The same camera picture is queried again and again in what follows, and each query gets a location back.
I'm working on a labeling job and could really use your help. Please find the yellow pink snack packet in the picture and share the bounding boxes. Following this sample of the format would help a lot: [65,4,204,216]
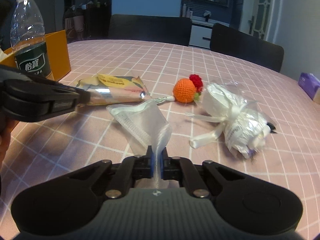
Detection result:
[75,74,151,106]

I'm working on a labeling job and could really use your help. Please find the black chair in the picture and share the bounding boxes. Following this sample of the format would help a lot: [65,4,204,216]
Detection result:
[108,14,192,46]
[210,23,284,72]

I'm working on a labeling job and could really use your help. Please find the white ribbon-tied wrapped bundle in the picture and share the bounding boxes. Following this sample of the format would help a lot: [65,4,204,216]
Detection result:
[186,82,276,159]

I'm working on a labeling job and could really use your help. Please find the white cabinet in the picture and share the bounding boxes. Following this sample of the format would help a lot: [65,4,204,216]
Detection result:
[189,20,229,50]

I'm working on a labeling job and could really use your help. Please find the clear plastic water bottle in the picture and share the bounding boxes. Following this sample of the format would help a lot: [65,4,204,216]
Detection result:
[10,0,54,80]

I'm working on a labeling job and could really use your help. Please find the pink checked tablecloth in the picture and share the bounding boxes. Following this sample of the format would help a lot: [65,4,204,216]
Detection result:
[1,40,319,239]

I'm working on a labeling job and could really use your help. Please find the right black chair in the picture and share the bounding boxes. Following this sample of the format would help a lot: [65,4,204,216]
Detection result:
[210,23,284,72]

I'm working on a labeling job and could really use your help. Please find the orange cardboard box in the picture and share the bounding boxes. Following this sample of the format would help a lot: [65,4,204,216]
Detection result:
[1,30,71,82]

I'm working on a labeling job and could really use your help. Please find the left black chair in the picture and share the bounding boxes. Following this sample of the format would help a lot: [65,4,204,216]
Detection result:
[108,14,192,46]

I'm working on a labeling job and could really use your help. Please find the purple tissue pack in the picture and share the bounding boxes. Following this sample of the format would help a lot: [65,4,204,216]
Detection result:
[298,73,320,104]

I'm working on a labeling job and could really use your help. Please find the white mesh drawstring pouch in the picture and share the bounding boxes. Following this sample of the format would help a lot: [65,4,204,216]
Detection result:
[106,99,172,189]

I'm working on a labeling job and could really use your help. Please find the person's left hand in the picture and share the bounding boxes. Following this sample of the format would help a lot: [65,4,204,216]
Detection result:
[0,119,19,166]

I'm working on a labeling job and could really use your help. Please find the white glass-panel door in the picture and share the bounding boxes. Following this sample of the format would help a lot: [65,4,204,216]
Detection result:
[248,0,276,42]

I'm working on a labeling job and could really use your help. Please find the orange crochet ball toy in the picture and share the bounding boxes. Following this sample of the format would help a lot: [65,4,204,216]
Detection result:
[172,74,203,103]

